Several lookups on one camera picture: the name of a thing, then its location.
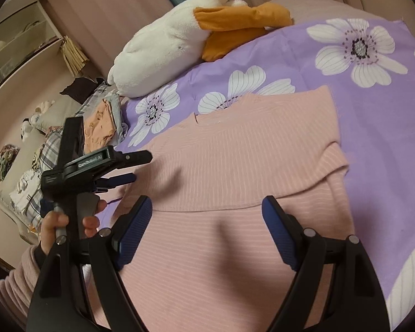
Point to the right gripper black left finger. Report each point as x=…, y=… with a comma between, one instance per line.
x=60, y=300

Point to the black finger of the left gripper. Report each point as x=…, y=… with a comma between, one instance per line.
x=116, y=181
x=136, y=158

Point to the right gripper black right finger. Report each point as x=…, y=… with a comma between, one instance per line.
x=354, y=301

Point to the pink ribbed sweater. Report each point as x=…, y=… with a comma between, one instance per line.
x=206, y=261

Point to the pink sleeved left forearm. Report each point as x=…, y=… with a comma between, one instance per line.
x=16, y=290

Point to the person left hand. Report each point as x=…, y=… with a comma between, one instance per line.
x=54, y=221

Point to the folded orange patterned garment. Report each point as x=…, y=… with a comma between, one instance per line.
x=99, y=127

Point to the plaid grey blanket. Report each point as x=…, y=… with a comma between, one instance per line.
x=20, y=192

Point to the folded grey garment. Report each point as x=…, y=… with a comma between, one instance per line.
x=121, y=127

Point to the black garment on pillow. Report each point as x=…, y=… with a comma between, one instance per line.
x=80, y=89

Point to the yellow striped hanging cloth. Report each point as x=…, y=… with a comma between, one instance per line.
x=73, y=56

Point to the white orange goose plush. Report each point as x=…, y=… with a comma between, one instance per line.
x=193, y=31

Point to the white shelf cabinet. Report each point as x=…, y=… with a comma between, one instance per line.
x=25, y=31

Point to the purple floral bed sheet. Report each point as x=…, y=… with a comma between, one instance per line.
x=369, y=68

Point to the pink pillow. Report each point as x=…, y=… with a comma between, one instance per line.
x=303, y=11

